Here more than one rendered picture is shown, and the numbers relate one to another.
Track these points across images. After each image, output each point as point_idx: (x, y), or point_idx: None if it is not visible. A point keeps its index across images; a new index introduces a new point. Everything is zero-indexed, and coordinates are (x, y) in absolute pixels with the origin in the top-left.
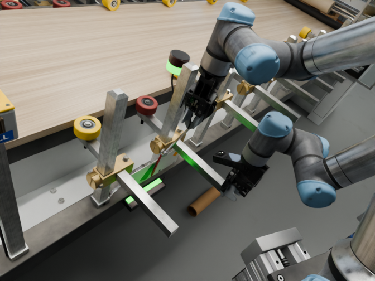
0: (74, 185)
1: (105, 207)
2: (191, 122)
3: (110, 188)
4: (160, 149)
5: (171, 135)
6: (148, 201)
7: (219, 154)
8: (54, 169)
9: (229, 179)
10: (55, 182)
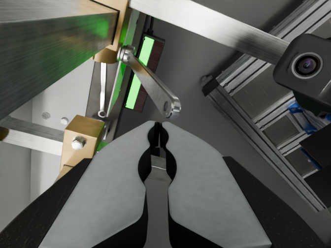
0: (55, 96)
1: (112, 129)
2: (161, 134)
3: (96, 103)
4: (113, 61)
5: (109, 29)
6: (164, 175)
7: (302, 74)
8: (17, 112)
9: (327, 113)
10: (35, 104)
